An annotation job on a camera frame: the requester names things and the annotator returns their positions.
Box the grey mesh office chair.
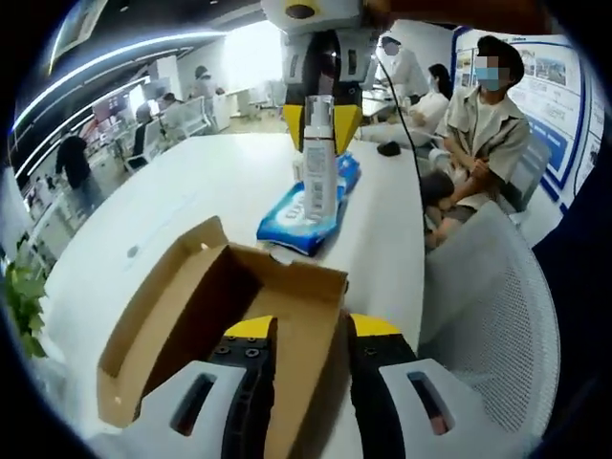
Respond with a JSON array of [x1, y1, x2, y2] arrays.
[[420, 200, 560, 431]]

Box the person's right hand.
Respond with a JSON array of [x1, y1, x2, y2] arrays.
[[361, 0, 461, 29]]

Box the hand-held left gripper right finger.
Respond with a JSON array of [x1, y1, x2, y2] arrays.
[[347, 313, 487, 459]]

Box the brown cardboard shoe box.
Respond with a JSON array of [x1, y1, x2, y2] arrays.
[[97, 215, 349, 459]]

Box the black cable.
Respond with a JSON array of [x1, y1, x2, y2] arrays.
[[375, 47, 429, 250]]

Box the white table socket panel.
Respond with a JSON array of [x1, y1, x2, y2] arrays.
[[121, 190, 202, 262]]

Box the white office chair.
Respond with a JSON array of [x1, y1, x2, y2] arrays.
[[169, 98, 211, 140]]

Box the blue wet wipes pack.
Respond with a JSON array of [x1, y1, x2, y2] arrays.
[[256, 179, 350, 257]]

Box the white spray bottle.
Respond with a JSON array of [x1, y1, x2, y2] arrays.
[[298, 94, 339, 226]]

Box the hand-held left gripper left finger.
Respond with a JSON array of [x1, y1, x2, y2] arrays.
[[122, 315, 279, 459]]

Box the potted green plant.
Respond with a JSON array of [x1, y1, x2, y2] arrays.
[[2, 233, 49, 360]]

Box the blue flowered tissue pack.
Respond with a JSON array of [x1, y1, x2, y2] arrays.
[[334, 151, 363, 192]]

